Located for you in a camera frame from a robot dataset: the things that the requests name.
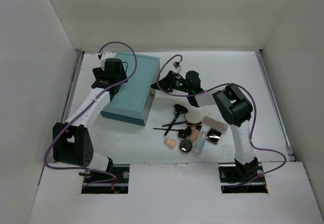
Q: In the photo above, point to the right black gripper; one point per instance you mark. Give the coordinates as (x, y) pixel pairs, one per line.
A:
(167, 83)

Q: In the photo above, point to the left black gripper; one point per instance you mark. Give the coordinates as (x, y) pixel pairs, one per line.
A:
(103, 82)

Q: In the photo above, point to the teal makeup organizer box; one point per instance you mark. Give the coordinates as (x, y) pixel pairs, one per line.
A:
(133, 102)

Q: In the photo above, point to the beige foundation bottle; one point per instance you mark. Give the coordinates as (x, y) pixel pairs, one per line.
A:
(193, 135)

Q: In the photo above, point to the clear bottle blue label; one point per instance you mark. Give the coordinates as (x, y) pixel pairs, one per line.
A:
(199, 143)

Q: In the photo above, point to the black round gecomo compact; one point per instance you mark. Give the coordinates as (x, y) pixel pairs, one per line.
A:
(185, 146)

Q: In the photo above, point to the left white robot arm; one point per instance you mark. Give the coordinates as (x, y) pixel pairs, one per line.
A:
(73, 144)

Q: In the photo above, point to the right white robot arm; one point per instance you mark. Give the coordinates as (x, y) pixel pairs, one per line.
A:
(235, 109)

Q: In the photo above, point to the thin black makeup brush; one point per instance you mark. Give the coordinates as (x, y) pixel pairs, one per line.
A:
(174, 123)

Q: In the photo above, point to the peach makeup sponge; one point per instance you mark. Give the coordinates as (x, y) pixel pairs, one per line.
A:
(170, 143)

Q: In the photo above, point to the black kabuki brush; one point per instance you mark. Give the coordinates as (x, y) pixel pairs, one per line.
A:
(180, 110)

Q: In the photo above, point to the white round powder puff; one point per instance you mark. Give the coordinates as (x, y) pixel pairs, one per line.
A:
(194, 116)

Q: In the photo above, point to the black fan brush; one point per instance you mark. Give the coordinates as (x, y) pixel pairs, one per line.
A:
(188, 130)

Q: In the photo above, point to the gold black mirror compact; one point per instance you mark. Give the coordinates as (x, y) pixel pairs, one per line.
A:
(214, 136)

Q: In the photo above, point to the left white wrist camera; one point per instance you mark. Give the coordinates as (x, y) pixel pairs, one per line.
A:
(103, 56)

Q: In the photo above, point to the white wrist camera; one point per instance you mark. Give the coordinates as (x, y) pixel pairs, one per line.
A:
(103, 56)
(177, 66)

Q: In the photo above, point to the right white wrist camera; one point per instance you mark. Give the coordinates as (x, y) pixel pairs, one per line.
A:
(177, 66)

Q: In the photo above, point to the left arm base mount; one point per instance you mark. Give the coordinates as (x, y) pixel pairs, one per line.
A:
(97, 183)

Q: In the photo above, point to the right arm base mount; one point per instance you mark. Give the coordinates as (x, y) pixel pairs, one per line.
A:
(232, 183)

